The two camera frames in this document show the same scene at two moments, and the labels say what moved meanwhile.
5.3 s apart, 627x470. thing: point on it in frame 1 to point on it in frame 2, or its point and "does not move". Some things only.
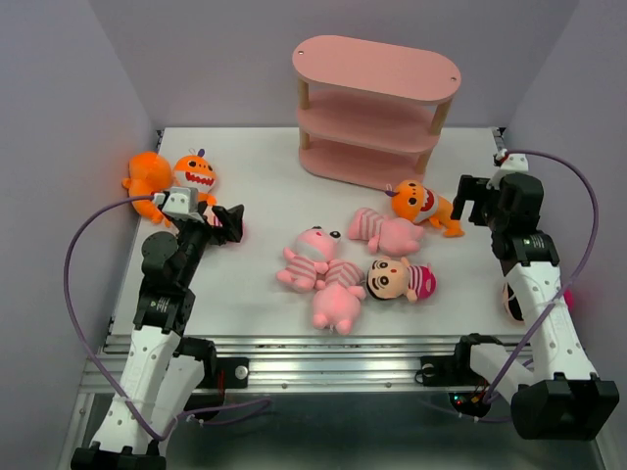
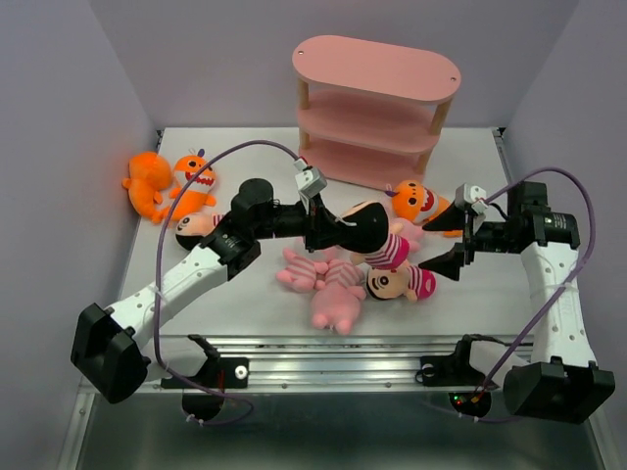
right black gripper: (472, 188) to (450, 262)
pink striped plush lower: (337, 303) does not move
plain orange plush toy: (150, 173) does not move
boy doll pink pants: (568, 297) to (371, 242)
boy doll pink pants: (395, 278) does not move
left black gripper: (231, 230) to (323, 229)
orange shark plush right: (410, 200) does not move
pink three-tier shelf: (370, 114) does not move
